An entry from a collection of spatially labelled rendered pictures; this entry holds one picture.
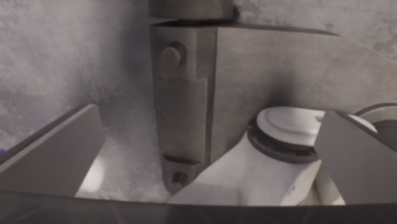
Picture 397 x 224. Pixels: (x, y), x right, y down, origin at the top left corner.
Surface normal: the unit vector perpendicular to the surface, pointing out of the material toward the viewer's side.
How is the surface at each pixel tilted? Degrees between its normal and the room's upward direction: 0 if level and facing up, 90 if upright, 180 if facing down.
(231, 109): 0
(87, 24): 0
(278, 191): 90
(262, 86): 0
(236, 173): 90
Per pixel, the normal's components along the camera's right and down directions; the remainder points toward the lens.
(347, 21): -0.22, 0.46
